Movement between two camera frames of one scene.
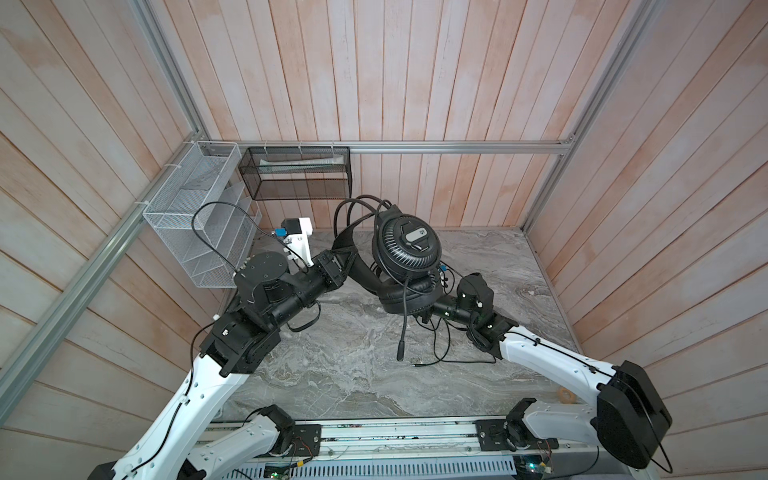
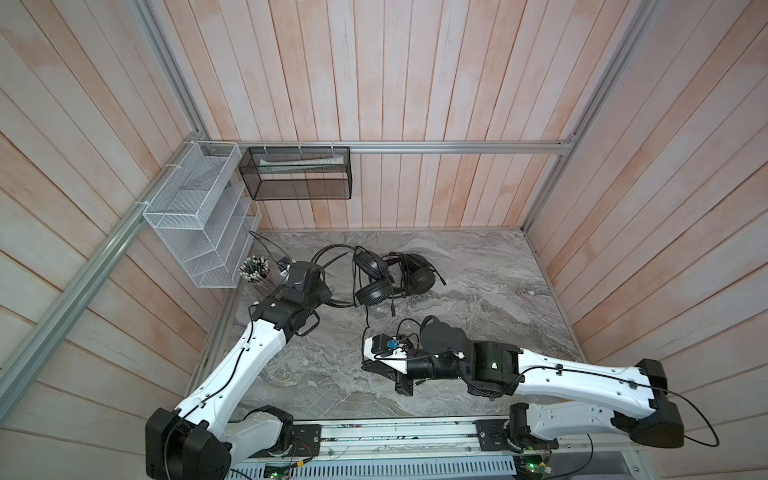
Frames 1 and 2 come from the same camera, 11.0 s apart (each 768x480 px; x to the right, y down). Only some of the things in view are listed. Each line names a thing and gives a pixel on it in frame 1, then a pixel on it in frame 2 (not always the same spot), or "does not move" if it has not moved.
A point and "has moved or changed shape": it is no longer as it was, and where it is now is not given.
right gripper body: [449, 307] -> [422, 366]
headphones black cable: [447, 323] -> [354, 257]
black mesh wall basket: [298, 173] does not move
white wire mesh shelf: [205, 218] does not move
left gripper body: [326, 271] -> [322, 295]
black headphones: [396, 257] has moved or changed shape
